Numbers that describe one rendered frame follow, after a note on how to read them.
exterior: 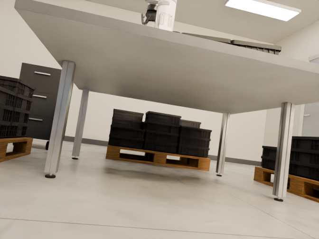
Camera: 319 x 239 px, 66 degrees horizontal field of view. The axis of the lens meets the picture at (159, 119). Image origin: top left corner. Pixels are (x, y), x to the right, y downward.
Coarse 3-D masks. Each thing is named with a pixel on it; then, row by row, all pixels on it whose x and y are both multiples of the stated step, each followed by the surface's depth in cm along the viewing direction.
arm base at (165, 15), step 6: (162, 0) 118; (168, 0) 118; (162, 6) 118; (168, 6) 118; (174, 6) 120; (162, 12) 118; (168, 12) 118; (174, 12) 120; (156, 18) 120; (162, 18) 117; (168, 18) 117; (156, 24) 119; (162, 24) 117; (168, 24) 117
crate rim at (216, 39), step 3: (183, 33) 142; (186, 33) 142; (189, 33) 142; (195, 36) 142; (198, 36) 142; (201, 36) 142; (204, 36) 142; (207, 36) 142; (210, 36) 142; (210, 39) 142; (213, 39) 142; (216, 39) 142; (219, 39) 142; (222, 39) 142; (225, 39) 142; (228, 39) 142; (225, 42) 142; (228, 42) 142
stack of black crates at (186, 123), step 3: (180, 120) 328; (183, 120) 329; (186, 120) 330; (189, 120) 331; (180, 123) 328; (183, 123) 330; (186, 123) 331; (189, 123) 332; (192, 123) 332; (195, 123) 333; (198, 123) 333; (189, 126) 331; (192, 126) 332; (195, 126) 333; (198, 126) 333
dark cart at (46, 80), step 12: (24, 72) 261; (36, 72) 262; (48, 72) 266; (60, 72) 268; (36, 84) 263; (48, 84) 266; (36, 96) 261; (48, 96) 265; (36, 108) 262; (48, 108) 264; (36, 120) 261; (48, 120) 264; (36, 132) 261; (48, 132) 263; (48, 144) 265
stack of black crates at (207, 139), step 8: (184, 128) 288; (192, 128) 289; (184, 136) 287; (192, 136) 290; (200, 136) 291; (208, 136) 293; (184, 144) 286; (192, 144) 289; (200, 144) 291; (208, 144) 293; (176, 152) 292; (184, 152) 286; (192, 152) 288; (200, 152) 291
